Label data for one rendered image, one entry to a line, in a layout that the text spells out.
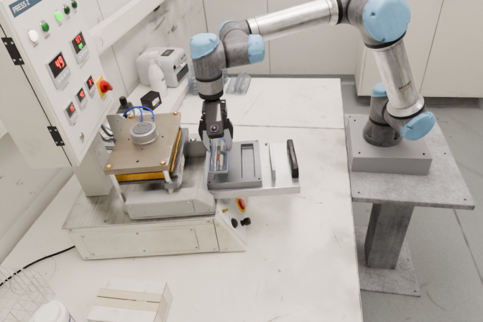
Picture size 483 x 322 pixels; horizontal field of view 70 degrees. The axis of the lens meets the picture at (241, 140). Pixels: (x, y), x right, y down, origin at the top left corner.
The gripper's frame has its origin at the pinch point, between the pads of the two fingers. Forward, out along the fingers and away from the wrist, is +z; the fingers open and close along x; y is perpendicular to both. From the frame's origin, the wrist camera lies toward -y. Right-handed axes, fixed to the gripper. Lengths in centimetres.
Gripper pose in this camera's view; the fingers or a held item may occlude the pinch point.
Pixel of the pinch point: (218, 149)
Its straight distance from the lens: 108.2
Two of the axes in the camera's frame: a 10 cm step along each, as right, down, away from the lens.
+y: -0.2, -6.0, 8.0
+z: 0.8, 7.9, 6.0
